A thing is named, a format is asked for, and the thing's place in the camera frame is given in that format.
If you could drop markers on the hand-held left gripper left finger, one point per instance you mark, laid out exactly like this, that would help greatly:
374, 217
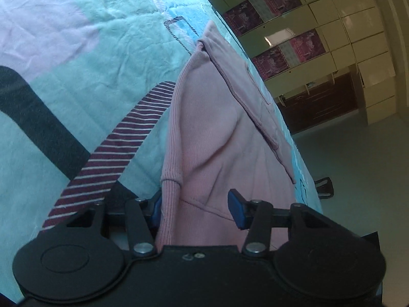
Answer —
156, 212

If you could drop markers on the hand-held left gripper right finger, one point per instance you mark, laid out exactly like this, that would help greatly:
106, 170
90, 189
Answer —
236, 211

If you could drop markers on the pink sweater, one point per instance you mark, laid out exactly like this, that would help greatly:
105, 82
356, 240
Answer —
207, 140

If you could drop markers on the dark wooden chair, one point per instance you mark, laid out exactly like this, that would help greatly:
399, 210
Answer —
326, 193

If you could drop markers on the brown wooden door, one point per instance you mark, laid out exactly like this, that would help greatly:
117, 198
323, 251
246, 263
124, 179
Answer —
319, 108

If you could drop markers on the cream corner shelf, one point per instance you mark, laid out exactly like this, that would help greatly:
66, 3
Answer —
321, 81

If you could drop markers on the light blue printed bed sheet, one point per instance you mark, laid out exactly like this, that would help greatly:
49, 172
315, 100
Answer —
80, 54

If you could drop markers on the cream wardrobe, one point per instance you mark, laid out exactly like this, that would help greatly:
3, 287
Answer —
351, 6

